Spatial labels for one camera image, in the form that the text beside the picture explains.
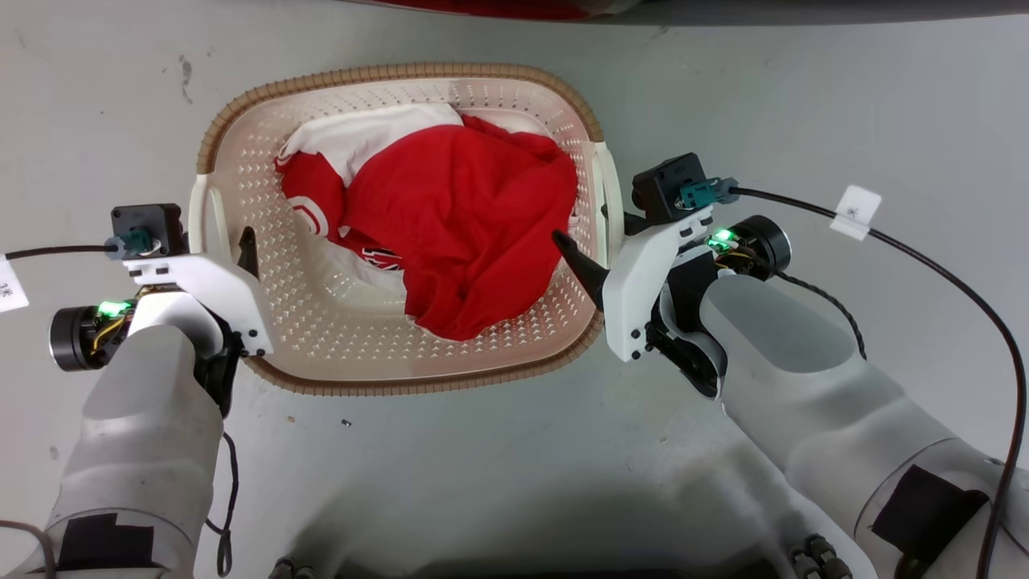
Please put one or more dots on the white and red jersey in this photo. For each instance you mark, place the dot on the white and red jersey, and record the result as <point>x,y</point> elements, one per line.
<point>362,137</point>

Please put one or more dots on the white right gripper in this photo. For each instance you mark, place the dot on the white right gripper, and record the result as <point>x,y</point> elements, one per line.
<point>639,281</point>

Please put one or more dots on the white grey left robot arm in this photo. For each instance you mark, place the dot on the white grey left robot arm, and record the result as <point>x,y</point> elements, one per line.
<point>137,450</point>

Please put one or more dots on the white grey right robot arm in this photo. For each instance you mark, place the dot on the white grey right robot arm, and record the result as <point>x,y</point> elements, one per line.
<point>820,402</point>

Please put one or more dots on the red shirt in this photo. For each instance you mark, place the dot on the red shirt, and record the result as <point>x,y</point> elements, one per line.
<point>466,225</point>

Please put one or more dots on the grey robot waist base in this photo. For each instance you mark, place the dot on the grey robot waist base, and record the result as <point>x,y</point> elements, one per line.
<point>563,555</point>

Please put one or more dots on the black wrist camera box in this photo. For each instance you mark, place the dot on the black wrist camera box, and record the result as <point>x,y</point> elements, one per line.
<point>663,185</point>
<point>157,221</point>

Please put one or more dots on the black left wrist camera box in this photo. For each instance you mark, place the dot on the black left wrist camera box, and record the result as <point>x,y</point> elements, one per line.
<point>157,221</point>

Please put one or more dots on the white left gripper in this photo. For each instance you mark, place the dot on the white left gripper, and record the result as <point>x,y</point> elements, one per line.
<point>225,297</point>

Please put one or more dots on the cream laundry basket brown rim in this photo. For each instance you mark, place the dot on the cream laundry basket brown rim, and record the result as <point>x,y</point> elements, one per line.
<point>338,338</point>

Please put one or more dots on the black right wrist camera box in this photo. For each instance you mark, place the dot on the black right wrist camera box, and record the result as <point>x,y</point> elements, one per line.
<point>663,185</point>

